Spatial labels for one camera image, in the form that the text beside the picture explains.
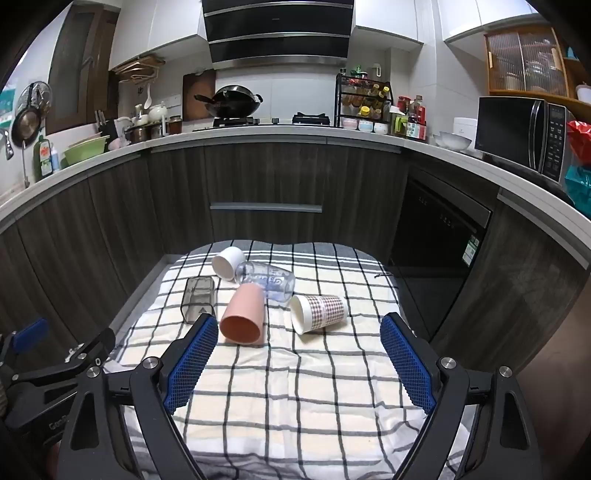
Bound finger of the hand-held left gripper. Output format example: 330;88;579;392
9;328;117;393
0;318;49;365

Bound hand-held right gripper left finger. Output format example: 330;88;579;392
58;314;220;480

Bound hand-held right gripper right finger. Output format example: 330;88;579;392
379;311;543;480

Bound grey transparent cup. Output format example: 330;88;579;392
182;276;217;322

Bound pink cup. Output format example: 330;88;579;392
219;282;265;344

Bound checkered paper cup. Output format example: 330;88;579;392
289;294;348;335

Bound white cup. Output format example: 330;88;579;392
211;246;246;281

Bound clear glass cup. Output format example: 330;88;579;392
235;261;296;305

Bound checked white cloth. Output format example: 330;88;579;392
104;240;467;480

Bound black dishwasher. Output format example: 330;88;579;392
387;167;492;340

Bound green dish soap bottle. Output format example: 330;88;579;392
33;136;54;181

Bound green basin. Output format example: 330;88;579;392
63;136;110;167

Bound hanging frying pan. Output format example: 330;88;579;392
10;82;52;148

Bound black knife block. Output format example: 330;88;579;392
95;110;118;139

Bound steel pot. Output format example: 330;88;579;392
124;124;164;144

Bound white rice cooker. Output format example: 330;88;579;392
452;117;478;139

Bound black microwave oven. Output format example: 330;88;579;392
475;96;575;183

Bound black gas stove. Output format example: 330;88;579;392
191;112;333;132

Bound black wok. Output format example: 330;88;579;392
194;84;264;118

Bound black spice rack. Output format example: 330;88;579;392
335;73;393;129

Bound dark cutting board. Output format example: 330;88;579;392
182;70;217;121

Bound red plastic bag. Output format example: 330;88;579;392
567;121;591;160

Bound wooden boards on rack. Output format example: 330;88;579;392
113;55;166;84

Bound wooden glass-door cabinet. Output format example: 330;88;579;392
484;25;591;97

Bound black range hood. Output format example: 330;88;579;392
202;0;355;71

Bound metal drawer handle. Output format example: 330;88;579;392
210;202;323;214

